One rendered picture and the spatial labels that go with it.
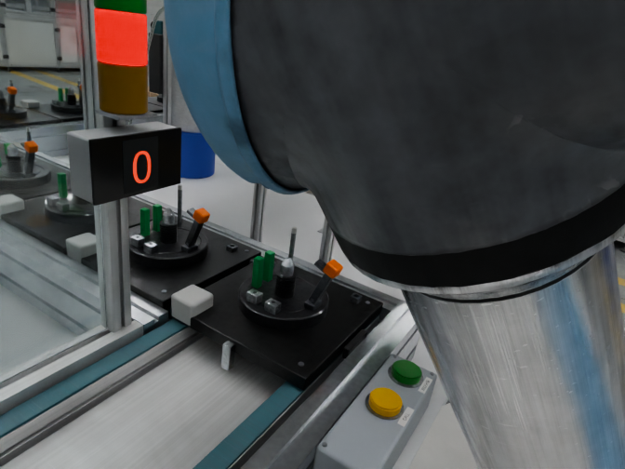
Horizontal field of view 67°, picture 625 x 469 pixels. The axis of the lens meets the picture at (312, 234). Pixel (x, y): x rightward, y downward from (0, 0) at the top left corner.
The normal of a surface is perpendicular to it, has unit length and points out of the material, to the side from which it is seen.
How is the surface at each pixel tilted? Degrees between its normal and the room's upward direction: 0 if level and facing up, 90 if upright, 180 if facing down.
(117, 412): 0
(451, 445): 0
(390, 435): 0
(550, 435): 102
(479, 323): 110
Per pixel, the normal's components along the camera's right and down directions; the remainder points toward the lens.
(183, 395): 0.13, -0.91
